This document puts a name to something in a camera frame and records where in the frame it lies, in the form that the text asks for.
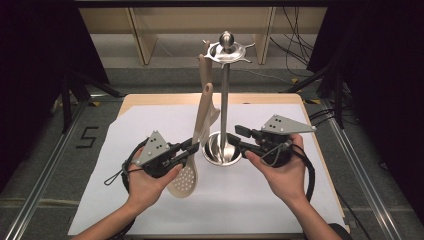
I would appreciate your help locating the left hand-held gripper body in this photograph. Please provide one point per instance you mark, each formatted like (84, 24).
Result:
(153, 150)

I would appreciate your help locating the beige perforated skimmer spoon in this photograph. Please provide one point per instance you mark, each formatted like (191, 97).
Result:
(204, 110)

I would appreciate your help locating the black curtain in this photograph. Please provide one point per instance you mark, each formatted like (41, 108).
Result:
(26, 83)
(393, 83)

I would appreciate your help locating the white paper sheet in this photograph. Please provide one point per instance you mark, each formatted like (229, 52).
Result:
(233, 200)

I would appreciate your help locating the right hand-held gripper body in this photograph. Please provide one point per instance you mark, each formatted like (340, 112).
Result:
(283, 125)

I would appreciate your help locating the person's left hand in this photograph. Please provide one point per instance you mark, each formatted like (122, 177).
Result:
(146, 190)

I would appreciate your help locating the steel utensil stand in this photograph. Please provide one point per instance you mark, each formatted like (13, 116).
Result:
(225, 100)

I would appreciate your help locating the person's right hand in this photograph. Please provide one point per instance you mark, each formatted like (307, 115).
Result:
(286, 181)

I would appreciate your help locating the black metal stand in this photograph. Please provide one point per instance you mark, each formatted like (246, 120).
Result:
(339, 100)
(66, 110)

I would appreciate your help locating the light wooden desk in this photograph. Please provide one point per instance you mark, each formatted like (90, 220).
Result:
(166, 20)

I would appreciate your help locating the aluminium floor rail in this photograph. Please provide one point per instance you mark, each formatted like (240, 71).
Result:
(34, 200)
(383, 213)

